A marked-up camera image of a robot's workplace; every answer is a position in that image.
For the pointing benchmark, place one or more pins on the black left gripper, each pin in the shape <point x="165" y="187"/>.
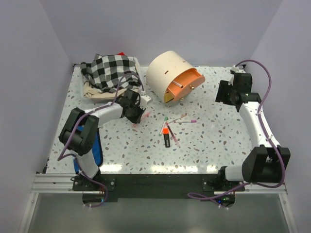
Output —
<point x="137" y="119"/>

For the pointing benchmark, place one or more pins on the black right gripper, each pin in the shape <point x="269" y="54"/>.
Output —
<point x="224" y="86"/>

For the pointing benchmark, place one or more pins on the orange capped marker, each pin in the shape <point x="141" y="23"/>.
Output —
<point x="144" y="116"/>

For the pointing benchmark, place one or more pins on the salmon top drawer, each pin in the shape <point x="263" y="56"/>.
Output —
<point x="190" y="79"/>

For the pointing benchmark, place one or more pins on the green capped acrylic marker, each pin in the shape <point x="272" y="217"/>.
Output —
<point x="162" y="127"/>

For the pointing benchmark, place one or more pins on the grey-green bottom drawer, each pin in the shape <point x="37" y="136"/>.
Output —
<point x="172" y="103"/>

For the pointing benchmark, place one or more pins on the orange black highlighter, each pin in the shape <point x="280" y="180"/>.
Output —
<point x="166" y="137"/>

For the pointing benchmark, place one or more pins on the yellow drawer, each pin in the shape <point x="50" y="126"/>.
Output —
<point x="168" y="97"/>

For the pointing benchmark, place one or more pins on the blue capped white marker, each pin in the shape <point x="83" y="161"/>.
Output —
<point x="177" y="84"/>

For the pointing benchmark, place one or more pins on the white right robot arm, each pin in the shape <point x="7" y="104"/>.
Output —
<point x="267" y="161"/>

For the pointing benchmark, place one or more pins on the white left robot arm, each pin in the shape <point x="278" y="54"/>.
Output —
<point x="79" y="133"/>

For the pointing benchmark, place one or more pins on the black white checkered cloth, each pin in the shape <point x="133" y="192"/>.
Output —
<point x="110" y="72"/>

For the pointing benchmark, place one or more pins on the beige folded cloth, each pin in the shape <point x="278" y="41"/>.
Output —
<point x="97" y="96"/>

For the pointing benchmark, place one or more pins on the round beige drawer organizer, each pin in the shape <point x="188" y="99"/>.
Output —
<point x="163" y="70"/>

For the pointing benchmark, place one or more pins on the blue cloth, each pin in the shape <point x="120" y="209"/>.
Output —
<point x="98" y="153"/>

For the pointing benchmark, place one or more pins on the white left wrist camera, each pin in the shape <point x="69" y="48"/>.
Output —
<point x="144" y="101"/>

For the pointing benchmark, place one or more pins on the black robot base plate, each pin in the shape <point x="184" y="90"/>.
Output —
<point x="150" y="186"/>

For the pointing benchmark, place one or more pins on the aluminium frame rail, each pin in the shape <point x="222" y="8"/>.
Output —
<point x="44" y="184"/>

